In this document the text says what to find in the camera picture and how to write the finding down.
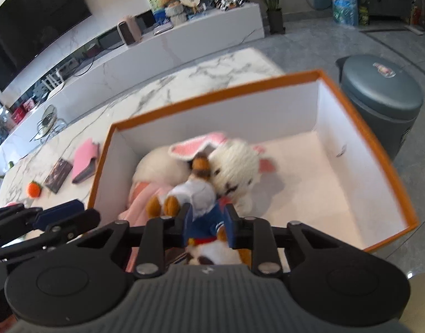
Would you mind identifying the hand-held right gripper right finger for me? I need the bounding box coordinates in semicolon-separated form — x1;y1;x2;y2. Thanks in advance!
223;203;345;279

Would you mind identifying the black flat television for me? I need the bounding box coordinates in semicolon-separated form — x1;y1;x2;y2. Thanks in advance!
0;0;92;92

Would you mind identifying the white marble media console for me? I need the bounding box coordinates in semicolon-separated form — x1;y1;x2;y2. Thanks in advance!
0;3;265;177

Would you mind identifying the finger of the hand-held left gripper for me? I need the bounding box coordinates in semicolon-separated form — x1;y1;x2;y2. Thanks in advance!
0;199;102;262
0;204;43;247

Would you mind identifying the black white toy car set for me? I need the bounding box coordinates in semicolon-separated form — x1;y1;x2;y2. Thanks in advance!
210;0;248;11

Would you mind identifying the white plush with striped hat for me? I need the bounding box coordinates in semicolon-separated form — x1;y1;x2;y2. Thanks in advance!
132;146;194;185

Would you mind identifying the pink felt wallet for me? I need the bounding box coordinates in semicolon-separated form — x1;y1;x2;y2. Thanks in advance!
72;138;100;184

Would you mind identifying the grey round storage stool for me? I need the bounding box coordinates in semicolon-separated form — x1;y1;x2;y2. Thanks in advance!
336;54;424;162

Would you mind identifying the brown plush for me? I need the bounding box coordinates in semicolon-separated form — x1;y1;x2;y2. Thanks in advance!
146;152;252;268

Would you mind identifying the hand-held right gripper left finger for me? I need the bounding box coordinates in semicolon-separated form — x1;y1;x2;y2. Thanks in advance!
72;202;195;279

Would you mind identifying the white router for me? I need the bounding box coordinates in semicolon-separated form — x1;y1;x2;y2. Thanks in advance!
42;67;66;94

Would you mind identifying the white crochet rabbit plush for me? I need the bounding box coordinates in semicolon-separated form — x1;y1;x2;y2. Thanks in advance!
168;132;279;217

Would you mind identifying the small orange strawberry plush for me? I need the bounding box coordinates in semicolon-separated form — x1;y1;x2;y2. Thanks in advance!
27;180;43;199

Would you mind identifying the pink space heater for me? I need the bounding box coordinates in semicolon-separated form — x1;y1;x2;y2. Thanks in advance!
117;16;142;46

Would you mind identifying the small white fan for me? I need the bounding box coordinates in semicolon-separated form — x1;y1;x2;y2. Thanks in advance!
37;105;58;136

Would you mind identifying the orange cardboard box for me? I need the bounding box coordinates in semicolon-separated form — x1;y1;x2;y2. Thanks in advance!
85;70;419;253

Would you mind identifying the beige chair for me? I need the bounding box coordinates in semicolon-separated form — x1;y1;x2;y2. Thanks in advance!
405;271;425;333

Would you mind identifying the long-leaf potted plant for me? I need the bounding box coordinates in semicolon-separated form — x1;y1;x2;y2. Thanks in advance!
240;0;294;35

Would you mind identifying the small dark printed box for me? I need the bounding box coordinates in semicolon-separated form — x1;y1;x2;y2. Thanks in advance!
44;158;73;194

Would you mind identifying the teddy bear in basket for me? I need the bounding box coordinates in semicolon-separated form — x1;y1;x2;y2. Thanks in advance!
165;4;187;26

